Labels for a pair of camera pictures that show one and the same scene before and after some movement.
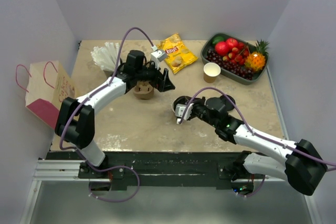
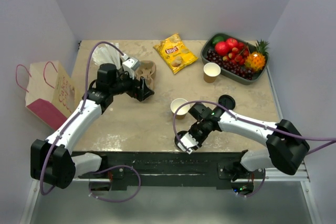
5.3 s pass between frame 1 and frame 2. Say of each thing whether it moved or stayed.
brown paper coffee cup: stayed
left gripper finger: moved
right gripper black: moved
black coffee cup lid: stayed
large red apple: stayed
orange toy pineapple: stayed
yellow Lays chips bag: stayed
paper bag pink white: stayed
